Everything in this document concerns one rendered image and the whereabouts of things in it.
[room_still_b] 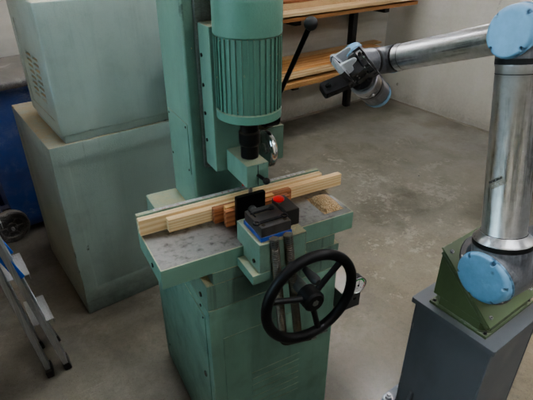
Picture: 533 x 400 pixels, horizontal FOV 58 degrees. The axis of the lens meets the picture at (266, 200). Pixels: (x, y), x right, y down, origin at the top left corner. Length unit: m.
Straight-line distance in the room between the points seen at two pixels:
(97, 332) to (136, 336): 0.19
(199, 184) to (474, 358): 1.03
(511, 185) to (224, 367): 0.96
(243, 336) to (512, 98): 0.97
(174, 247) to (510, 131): 0.88
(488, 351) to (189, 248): 0.94
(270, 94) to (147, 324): 1.48
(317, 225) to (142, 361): 1.16
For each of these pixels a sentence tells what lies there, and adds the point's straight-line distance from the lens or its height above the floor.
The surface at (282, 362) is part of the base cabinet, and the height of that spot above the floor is 0.38.
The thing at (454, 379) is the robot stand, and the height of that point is 0.33.
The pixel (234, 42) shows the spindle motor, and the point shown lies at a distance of 1.19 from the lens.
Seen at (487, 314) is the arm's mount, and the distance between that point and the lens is 1.64.
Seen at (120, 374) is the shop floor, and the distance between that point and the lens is 2.25.
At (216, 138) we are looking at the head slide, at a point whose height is 1.11.
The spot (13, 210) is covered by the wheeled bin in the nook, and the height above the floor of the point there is 0.19.
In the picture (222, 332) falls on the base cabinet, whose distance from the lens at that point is 1.46.
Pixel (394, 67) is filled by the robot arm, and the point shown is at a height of 1.24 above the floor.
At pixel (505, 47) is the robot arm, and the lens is 1.25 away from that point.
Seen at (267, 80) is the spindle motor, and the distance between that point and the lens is 1.23.
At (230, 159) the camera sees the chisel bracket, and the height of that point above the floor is 1.04.
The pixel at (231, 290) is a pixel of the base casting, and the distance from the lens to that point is 1.37.
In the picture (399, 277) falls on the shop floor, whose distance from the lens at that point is 2.70.
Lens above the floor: 1.66
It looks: 30 degrees down
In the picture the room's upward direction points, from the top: straight up
